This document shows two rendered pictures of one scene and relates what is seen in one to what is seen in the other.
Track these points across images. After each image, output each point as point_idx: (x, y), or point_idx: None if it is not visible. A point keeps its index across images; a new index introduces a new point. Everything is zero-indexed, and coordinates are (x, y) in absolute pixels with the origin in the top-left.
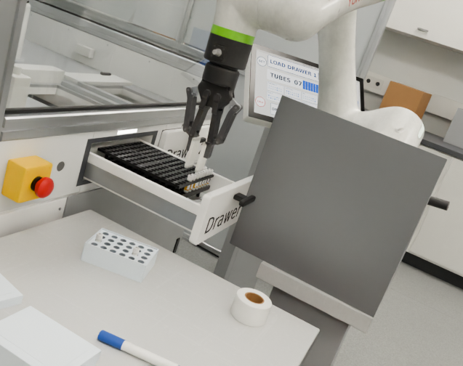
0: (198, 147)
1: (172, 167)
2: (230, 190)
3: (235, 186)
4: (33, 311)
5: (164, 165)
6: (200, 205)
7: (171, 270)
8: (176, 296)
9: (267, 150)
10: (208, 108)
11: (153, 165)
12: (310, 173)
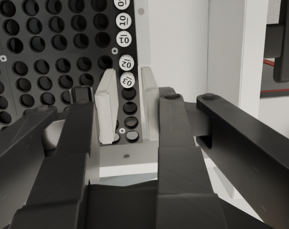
0: (111, 87)
1: (46, 46)
2: (258, 104)
3: (260, 67)
4: None
5: (33, 65)
6: (212, 162)
7: None
8: (223, 188)
9: None
10: (91, 177)
11: (22, 95)
12: None
